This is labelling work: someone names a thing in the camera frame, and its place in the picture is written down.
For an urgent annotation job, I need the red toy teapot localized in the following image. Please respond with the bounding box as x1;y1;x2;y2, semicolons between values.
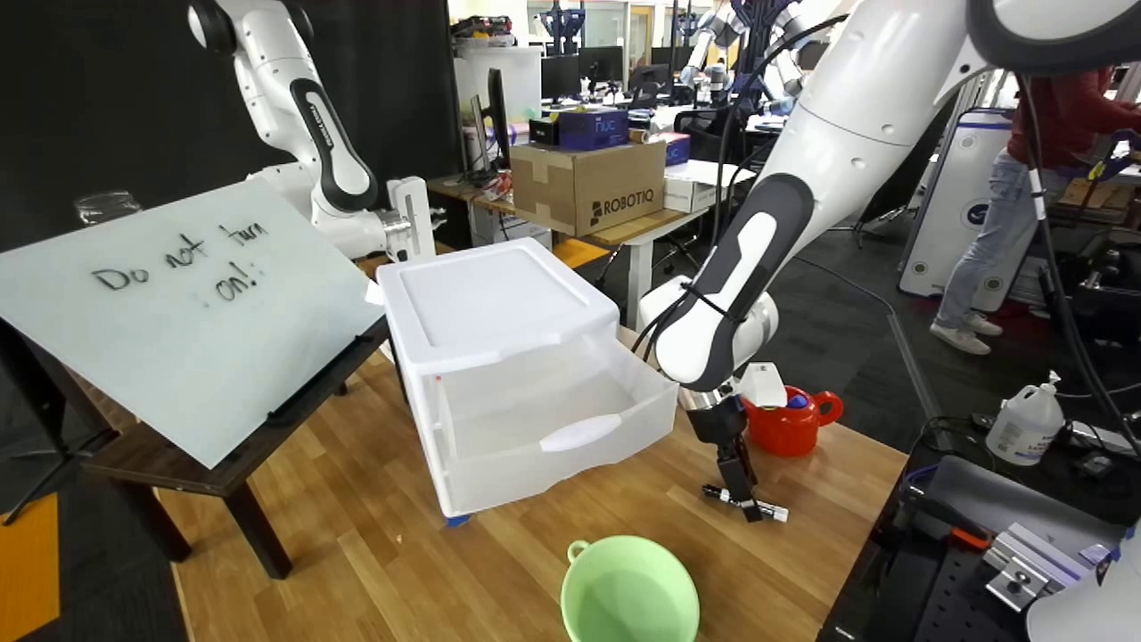
746;387;843;455

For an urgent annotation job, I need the person in red sweater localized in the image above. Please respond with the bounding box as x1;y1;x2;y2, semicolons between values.
931;68;1141;356

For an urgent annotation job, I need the green plastic bowl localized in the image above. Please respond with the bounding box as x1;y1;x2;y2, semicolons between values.
559;535;697;642

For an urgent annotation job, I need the black and white marker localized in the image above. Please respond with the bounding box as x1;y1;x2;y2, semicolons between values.
701;484;791;526

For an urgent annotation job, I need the Robotiq cardboard box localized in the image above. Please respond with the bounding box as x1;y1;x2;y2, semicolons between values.
511;144;662;234

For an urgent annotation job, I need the black perforated breadboard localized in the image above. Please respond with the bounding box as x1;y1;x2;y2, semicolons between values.
815;527;1047;642

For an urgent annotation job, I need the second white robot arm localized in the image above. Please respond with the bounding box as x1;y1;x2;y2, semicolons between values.
185;0;436;260

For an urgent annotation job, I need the white plastic drawer unit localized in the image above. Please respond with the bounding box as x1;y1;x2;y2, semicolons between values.
377;239;676;517

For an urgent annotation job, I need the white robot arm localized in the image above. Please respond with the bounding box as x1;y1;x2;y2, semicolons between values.
640;0;1141;521

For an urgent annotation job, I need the dark wooden side table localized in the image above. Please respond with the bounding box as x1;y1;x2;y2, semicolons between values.
0;321;388;578

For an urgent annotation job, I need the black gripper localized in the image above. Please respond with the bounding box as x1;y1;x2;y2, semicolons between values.
685;390;757;494

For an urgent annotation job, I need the white plastic jug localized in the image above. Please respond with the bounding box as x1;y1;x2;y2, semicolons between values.
985;373;1064;467

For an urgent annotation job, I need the blue box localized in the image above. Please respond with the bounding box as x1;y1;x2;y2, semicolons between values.
530;111;627;151

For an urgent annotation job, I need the white board with writing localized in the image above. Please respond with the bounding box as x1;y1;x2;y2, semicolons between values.
0;181;382;467

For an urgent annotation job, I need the aluminium extrusion bracket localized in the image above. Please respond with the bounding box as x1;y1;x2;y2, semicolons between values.
985;526;1111;612

